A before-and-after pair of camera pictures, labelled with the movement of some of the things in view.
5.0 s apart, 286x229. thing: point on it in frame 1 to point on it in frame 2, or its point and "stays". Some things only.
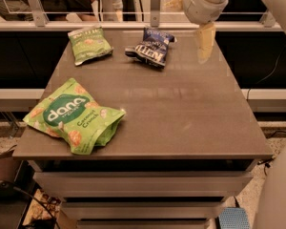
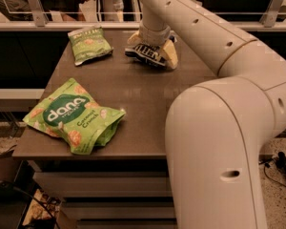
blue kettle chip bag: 153,49 stays
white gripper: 194,10 to 153,35
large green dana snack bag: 68,114 stays
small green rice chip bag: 89,43 stays
